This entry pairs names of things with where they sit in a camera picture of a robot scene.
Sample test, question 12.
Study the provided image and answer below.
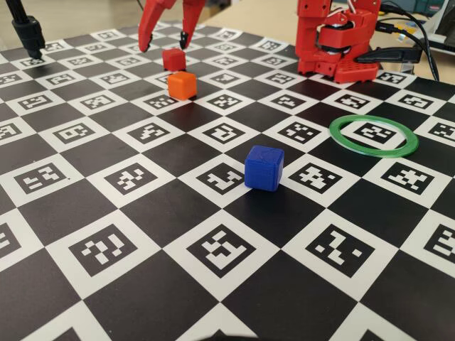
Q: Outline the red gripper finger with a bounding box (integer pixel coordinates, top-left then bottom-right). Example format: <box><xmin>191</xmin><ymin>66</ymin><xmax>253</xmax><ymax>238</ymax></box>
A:
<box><xmin>178</xmin><ymin>0</ymin><xmax>207</xmax><ymax>50</ymax></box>
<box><xmin>137</xmin><ymin>0</ymin><xmax>175</xmax><ymax>53</ymax></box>

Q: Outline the red cube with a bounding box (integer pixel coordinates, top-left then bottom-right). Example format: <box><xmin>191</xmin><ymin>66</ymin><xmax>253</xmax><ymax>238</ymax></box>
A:
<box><xmin>162</xmin><ymin>48</ymin><xmax>188</xmax><ymax>74</ymax></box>

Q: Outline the blue cube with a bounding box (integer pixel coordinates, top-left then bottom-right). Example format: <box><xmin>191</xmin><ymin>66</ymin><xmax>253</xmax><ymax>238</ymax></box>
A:
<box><xmin>244</xmin><ymin>144</ymin><xmax>285</xmax><ymax>193</ymax></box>

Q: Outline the orange cube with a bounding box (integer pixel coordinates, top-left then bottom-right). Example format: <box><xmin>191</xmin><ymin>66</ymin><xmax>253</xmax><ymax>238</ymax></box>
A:
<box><xmin>166</xmin><ymin>70</ymin><xmax>198</xmax><ymax>100</ymax></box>

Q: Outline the cardboard box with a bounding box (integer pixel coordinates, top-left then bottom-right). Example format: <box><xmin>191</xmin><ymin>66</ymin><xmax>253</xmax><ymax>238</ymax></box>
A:
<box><xmin>194</xmin><ymin>4</ymin><xmax>228</xmax><ymax>22</ymax></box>

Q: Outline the black tripod leg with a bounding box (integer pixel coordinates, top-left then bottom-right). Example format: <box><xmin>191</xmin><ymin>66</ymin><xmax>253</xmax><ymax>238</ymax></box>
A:
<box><xmin>5</xmin><ymin>0</ymin><xmax>46</xmax><ymax>60</ymax></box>

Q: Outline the checkerboard marker mat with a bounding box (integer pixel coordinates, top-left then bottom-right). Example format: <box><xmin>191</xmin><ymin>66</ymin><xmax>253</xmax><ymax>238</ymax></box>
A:
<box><xmin>0</xmin><ymin>19</ymin><xmax>455</xmax><ymax>341</ymax></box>

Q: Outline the black usb plug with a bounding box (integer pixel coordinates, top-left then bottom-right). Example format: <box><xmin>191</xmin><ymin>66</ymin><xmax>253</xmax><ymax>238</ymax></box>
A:
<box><xmin>375</xmin><ymin>21</ymin><xmax>427</xmax><ymax>36</ymax></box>

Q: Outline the green box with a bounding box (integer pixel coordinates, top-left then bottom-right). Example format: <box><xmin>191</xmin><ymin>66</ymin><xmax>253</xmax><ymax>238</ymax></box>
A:
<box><xmin>414</xmin><ymin>0</ymin><xmax>445</xmax><ymax>13</ymax></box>

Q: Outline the green ring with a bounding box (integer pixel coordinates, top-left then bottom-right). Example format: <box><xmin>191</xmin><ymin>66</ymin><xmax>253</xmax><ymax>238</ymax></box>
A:
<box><xmin>328</xmin><ymin>114</ymin><xmax>419</xmax><ymax>159</ymax></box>

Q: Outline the thick black cable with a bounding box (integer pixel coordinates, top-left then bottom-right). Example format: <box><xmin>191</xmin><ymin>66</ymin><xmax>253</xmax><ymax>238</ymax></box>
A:
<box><xmin>378</xmin><ymin>1</ymin><xmax>440</xmax><ymax>82</ymax></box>

